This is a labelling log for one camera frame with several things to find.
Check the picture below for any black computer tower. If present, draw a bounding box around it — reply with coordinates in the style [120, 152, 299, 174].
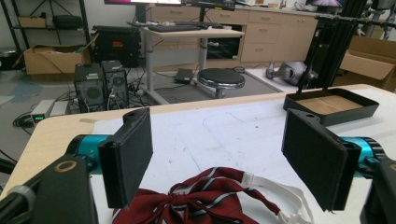
[101, 60, 130, 110]
[74, 63, 107, 114]

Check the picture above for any large open cardboard box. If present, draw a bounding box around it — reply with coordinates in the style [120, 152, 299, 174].
[332, 35, 396, 92]

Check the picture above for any black metal shelf rack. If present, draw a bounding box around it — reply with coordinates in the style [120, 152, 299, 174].
[0, 0, 92, 71]

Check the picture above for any black equipment case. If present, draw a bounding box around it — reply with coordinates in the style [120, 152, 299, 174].
[92, 25, 142, 68]

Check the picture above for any black coiled cable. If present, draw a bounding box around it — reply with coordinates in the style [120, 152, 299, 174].
[12, 111, 35, 129]

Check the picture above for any grey plastic device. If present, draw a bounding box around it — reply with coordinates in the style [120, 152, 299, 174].
[265, 61, 307, 86]

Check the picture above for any light wooden desk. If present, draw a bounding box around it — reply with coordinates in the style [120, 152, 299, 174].
[141, 27, 246, 105]

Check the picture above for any black keyboard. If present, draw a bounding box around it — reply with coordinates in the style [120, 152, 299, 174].
[173, 20, 224, 30]
[148, 24, 203, 34]

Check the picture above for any flat black box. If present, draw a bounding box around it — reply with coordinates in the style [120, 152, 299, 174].
[174, 68, 194, 85]

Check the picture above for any black monitor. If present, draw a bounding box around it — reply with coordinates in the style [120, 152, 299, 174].
[181, 0, 236, 22]
[104, 0, 183, 23]

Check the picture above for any black tray with wooden bottom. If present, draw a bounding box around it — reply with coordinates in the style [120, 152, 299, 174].
[282, 88, 380, 127]

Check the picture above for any dark red striped bow tie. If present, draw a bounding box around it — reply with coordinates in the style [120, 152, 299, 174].
[111, 166, 316, 224]

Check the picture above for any black round stool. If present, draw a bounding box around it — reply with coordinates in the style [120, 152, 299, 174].
[197, 67, 246, 99]

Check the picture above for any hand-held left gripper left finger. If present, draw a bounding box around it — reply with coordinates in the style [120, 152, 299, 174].
[97, 106, 154, 209]

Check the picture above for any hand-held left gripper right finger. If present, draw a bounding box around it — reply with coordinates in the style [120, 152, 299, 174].
[281, 107, 362, 213]

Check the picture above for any black bag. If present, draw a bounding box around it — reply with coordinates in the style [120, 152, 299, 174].
[51, 14, 84, 31]

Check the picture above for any light wooden cabinet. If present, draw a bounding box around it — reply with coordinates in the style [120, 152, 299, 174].
[148, 5, 318, 63]

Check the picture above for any black metal stand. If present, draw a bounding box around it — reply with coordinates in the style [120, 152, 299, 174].
[297, 13, 396, 94]

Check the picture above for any small cardboard box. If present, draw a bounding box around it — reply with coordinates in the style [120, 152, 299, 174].
[17, 16, 47, 29]

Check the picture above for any grey power supply unit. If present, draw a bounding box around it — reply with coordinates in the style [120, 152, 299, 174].
[30, 99, 70, 125]

